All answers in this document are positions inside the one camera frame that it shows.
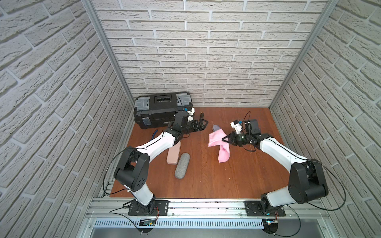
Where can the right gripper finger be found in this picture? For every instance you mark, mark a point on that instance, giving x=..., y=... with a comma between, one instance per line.
x=227, y=143
x=230, y=137

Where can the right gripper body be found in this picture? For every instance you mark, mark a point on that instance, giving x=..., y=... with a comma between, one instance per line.
x=241, y=139

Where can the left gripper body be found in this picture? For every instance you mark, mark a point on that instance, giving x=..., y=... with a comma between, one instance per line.
x=196, y=125

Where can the pink microfiber cloth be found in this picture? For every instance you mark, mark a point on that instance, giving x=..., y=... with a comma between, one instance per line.
x=215, y=139

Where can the lavender eyeglass case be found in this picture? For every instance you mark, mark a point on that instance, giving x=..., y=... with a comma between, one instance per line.
x=216, y=128

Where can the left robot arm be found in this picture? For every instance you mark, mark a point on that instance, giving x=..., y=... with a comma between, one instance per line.
x=133, y=166

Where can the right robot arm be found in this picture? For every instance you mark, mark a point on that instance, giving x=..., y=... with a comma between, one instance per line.
x=306, y=177

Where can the pink eyeglass case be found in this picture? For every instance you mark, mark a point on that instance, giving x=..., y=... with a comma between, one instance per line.
x=173, y=154

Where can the grey felt eyeglass case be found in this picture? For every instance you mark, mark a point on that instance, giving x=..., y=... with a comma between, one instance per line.
x=182, y=166

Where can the black plastic toolbox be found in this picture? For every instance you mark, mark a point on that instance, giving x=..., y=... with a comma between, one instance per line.
x=157, y=110

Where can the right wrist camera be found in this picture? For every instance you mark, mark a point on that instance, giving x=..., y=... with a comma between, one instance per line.
x=237, y=126

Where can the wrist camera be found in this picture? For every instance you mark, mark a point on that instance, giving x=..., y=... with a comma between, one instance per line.
x=190, y=111
x=237, y=126

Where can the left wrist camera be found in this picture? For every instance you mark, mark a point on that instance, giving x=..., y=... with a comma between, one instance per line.
x=190, y=111

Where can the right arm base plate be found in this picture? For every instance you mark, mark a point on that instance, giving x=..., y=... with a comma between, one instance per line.
x=261, y=208

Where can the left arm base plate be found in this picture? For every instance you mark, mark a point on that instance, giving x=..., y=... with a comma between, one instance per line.
x=157, y=207

